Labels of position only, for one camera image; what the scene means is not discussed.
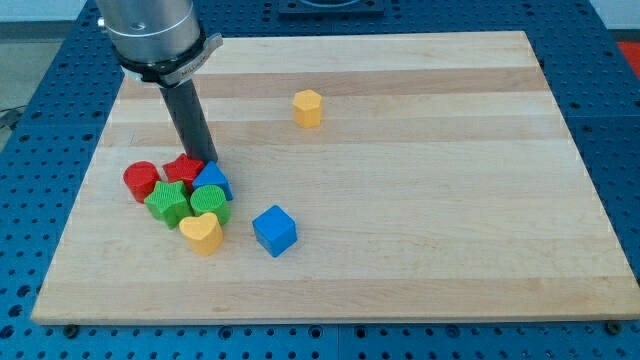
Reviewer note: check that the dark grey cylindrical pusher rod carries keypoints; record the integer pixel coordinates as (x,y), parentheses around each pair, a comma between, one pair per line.
(186,112)

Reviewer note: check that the red star block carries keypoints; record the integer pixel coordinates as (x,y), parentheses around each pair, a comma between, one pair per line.
(184,169)

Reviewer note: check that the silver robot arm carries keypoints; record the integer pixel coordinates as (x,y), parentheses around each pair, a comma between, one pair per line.
(163,42)

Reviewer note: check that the blue triangle block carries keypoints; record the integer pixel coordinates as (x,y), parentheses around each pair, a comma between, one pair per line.
(211,174)

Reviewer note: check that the red cylinder block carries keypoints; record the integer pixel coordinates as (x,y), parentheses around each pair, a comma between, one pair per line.
(140,178)

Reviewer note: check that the green cylinder block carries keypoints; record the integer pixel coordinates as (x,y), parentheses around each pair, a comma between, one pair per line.
(211,199)

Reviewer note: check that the green star block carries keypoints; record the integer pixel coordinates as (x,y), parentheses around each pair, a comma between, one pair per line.
(169,203)

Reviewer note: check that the yellow hexagon block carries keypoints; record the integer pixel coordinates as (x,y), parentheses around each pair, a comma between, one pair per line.
(307,107)

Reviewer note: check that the yellow heart block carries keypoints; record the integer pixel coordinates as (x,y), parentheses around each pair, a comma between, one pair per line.
(203,233)

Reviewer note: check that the blue cube block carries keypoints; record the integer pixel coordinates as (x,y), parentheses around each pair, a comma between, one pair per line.
(275,230)

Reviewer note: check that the light wooden board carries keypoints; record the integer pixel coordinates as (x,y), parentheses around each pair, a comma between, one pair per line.
(442,185)

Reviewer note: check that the red object at right edge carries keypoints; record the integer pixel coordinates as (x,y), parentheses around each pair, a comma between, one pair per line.
(631,52)

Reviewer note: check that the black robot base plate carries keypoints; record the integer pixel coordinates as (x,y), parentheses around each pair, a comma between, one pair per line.
(298,8)

